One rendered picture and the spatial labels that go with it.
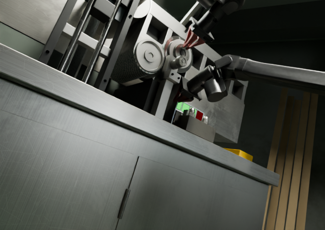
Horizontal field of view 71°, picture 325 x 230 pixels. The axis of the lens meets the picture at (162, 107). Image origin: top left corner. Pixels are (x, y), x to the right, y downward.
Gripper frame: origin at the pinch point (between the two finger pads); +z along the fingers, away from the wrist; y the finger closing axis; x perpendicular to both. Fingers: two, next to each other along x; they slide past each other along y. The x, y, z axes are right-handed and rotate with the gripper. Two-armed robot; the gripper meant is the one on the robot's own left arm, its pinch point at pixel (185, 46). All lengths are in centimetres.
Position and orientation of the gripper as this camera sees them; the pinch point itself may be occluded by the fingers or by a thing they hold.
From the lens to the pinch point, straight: 90.8
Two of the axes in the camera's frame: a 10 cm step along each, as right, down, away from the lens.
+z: -6.2, 6.0, 5.1
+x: -1.1, -7.1, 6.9
